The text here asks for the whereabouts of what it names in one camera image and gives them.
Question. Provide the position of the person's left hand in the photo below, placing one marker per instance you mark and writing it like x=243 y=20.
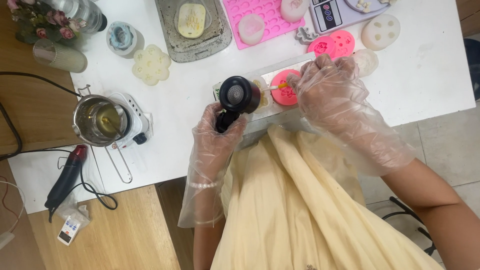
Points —
x=210 y=150

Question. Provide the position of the person's right hand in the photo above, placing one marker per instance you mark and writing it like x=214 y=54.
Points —
x=337 y=97

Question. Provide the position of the person's right fingers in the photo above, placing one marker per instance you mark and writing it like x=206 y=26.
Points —
x=307 y=78

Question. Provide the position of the person's left fingers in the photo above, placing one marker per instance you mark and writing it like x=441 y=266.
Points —
x=212 y=116

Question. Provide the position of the yellow stick tool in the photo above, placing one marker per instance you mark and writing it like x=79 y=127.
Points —
x=275 y=87

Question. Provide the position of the pink round flower mould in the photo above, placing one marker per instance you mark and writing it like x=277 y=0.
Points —
x=282 y=92

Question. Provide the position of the pink rose silicone mould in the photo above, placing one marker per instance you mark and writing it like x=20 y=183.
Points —
x=321 y=47

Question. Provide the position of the small grey silicone mould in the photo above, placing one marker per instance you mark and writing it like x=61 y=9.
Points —
x=305 y=36

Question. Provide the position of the translucent white silicone mould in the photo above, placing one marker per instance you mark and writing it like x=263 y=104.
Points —
x=264 y=98

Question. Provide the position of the silver metal board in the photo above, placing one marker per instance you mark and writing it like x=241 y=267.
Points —
x=262 y=120

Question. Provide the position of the pink round mould with cavities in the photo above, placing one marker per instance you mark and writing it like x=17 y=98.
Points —
x=344 y=42

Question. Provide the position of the white round rose mould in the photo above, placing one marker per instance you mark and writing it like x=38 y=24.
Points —
x=366 y=62

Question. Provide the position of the lilac kitchen scale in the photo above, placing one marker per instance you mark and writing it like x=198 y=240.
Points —
x=337 y=15

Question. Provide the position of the white and pink rose mould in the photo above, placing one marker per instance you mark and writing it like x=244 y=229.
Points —
x=294 y=9

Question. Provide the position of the white round silicone mould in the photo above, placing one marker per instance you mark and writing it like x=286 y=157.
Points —
x=251 y=29

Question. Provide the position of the grey metal tray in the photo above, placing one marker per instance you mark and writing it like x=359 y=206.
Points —
x=210 y=41

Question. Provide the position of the pink silicone sheet mould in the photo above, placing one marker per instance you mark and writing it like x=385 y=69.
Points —
x=266 y=15

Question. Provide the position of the white electric hot plate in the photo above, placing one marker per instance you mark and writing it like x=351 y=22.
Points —
x=135 y=112

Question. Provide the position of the white flower-shaped silicone mould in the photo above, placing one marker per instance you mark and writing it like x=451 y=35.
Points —
x=151 y=64

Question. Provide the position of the white oval mould with cavities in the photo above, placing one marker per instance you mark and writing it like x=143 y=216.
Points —
x=380 y=32

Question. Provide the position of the small white pieces on scale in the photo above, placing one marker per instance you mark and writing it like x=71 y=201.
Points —
x=363 y=4

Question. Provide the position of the clear oval soap mould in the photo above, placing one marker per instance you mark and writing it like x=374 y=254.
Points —
x=178 y=26

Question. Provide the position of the yellow oval soap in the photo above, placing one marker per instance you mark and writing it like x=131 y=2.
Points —
x=191 y=20

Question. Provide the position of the steel melting pot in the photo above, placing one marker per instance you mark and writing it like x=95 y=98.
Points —
x=98 y=120

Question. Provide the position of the white round mould, blue inside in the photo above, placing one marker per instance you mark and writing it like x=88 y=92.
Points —
x=122 y=37

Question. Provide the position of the person's cream yellow dress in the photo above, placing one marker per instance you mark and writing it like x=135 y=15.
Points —
x=300 y=210

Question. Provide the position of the red and black heat gun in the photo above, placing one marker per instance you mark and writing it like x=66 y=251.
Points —
x=65 y=178

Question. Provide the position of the ribbed clear glass tumbler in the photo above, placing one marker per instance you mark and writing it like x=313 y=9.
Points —
x=60 y=56

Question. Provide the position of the clear plastic bottle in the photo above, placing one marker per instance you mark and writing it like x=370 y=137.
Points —
x=84 y=13

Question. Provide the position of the clear plastic bag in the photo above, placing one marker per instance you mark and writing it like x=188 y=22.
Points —
x=77 y=212

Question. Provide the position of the white digital thermometer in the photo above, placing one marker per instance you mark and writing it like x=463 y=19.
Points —
x=68 y=229

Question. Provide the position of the pink artificial rose bouquet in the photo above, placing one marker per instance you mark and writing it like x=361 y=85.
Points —
x=41 y=20

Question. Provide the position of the white plug adapter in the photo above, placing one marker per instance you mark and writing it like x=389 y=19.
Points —
x=5 y=240

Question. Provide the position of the black chair frame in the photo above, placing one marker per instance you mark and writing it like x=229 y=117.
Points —
x=412 y=221

